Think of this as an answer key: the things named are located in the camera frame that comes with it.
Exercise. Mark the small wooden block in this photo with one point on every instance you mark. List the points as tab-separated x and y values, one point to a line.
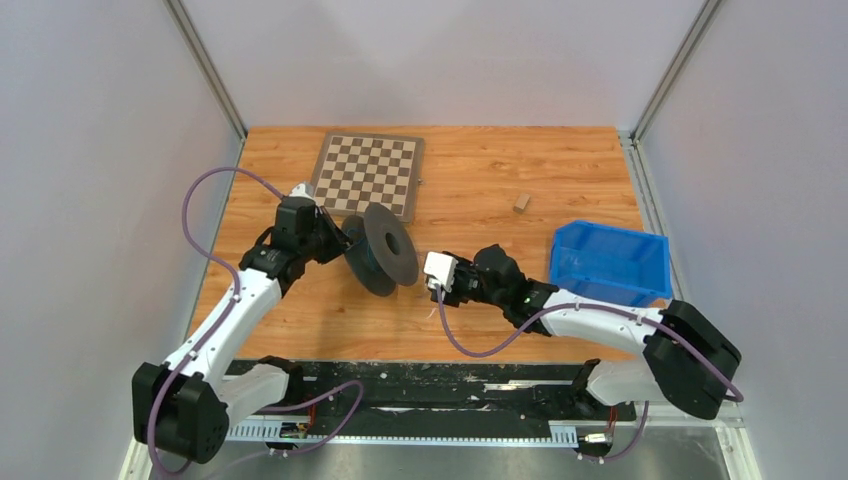
521	203

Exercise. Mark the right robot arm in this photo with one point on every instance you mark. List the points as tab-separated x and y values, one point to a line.
681	357

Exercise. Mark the right aluminium frame post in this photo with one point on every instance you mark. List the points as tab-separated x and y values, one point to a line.
691	40

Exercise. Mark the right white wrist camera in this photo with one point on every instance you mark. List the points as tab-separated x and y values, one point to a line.
439	270

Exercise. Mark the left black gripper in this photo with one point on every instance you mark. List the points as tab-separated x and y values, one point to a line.
339	240

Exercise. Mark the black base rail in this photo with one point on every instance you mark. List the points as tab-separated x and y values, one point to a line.
401	402

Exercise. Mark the left aluminium frame post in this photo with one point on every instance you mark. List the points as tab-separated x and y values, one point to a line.
191	36

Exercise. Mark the blue plastic bin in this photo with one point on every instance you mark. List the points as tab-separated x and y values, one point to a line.
611	264

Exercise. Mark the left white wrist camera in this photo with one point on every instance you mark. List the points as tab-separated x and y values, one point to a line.
303	190

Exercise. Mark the aluminium frame post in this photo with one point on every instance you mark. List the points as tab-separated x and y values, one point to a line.
691	40
191	36

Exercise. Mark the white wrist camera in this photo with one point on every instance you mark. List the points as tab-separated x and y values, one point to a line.
439	270
303	190

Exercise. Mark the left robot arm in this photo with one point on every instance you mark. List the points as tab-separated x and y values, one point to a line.
184	406

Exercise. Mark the dark grey cable spool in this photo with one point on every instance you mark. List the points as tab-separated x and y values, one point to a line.
383	256

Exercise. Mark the wooden chessboard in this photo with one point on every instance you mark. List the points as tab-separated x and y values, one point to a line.
354	170

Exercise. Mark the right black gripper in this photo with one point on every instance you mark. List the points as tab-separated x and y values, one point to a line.
451	298

